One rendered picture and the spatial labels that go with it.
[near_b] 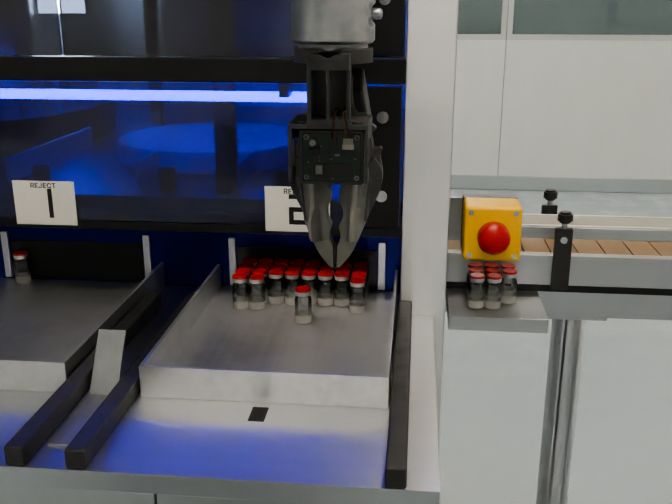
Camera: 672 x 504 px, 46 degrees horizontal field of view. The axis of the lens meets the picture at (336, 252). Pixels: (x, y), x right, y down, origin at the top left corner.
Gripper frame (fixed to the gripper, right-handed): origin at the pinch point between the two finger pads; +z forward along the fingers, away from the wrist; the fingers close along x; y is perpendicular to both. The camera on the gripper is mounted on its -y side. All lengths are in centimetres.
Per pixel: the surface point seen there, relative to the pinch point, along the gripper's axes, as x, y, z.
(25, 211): -44, -23, 3
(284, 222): -9.1, -23.3, 3.6
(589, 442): 63, -144, 104
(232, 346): -13.5, -10.5, 15.6
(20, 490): -50, -24, 47
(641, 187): 163, -481, 99
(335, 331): -1.7, -16.3, 15.6
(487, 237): 16.7, -19.9, 3.8
